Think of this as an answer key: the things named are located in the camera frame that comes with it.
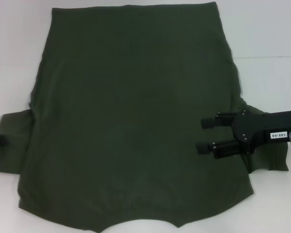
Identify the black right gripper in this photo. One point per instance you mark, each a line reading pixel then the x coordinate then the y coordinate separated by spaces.
pixel 262 126

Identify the dark green shirt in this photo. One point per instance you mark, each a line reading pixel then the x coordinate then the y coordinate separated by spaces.
pixel 140 97

